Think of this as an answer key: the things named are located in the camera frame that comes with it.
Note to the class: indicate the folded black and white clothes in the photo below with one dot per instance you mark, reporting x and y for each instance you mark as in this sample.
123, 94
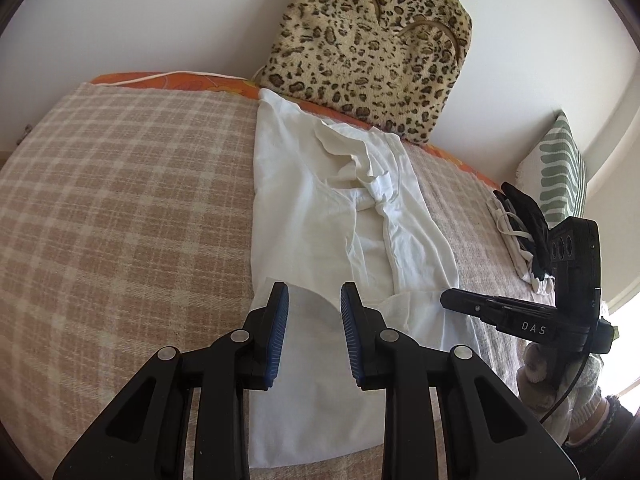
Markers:
522, 265

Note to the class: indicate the white t-shirt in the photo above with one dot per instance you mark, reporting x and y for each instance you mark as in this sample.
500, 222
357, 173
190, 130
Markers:
300, 210

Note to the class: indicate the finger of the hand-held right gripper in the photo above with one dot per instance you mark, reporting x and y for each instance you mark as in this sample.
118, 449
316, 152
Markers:
465, 302

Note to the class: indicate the orange bed sheet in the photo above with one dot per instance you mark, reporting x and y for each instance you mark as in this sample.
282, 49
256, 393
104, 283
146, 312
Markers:
225, 87

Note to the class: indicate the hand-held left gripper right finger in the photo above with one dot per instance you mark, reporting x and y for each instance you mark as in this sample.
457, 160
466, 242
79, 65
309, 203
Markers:
352, 330

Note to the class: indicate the green striped white pillow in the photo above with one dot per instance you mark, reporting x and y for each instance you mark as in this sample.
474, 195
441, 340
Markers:
555, 170

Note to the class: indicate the person's right forearm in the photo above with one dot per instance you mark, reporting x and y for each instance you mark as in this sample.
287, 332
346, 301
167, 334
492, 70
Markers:
595, 395

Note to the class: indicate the beige plaid blanket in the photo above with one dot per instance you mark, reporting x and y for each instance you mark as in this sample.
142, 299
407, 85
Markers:
125, 210

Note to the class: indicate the folded black garment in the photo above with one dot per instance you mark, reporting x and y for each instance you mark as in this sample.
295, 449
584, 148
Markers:
530, 215

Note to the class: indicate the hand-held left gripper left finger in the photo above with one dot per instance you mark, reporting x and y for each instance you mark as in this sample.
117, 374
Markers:
277, 330

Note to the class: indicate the person's right hand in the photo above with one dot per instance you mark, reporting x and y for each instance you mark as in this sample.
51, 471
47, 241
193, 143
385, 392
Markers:
535, 375

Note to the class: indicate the leopard print cushion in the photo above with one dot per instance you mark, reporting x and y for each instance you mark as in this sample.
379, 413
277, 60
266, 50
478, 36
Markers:
360, 60

